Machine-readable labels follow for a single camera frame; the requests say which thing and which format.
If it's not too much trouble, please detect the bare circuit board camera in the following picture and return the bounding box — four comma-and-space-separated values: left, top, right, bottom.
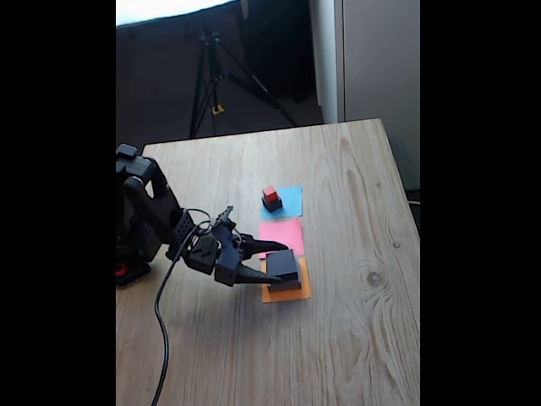
213, 206, 236, 228

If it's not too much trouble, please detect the black camera cable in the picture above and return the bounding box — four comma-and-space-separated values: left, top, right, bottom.
150, 209, 212, 406

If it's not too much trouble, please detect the orange paper sheet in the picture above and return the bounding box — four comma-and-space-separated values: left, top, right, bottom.
260, 256, 312, 305

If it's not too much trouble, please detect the large flat black block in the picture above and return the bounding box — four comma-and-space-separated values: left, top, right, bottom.
266, 256, 309, 294

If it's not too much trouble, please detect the white cabinet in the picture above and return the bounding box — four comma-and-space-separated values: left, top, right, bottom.
308, 0, 421, 191

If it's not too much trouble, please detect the medium black block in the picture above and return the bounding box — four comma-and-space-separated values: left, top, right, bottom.
265, 249, 301, 283

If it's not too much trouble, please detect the pink paper sheet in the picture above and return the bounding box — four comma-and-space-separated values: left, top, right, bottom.
258, 217, 305, 260

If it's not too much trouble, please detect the black tripod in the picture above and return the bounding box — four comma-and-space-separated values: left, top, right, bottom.
188, 25, 301, 139

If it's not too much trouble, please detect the blue paper sheet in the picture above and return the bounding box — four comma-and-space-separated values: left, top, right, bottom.
260, 184, 304, 220

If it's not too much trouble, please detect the bright white panel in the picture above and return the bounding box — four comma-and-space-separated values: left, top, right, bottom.
116, 0, 238, 26

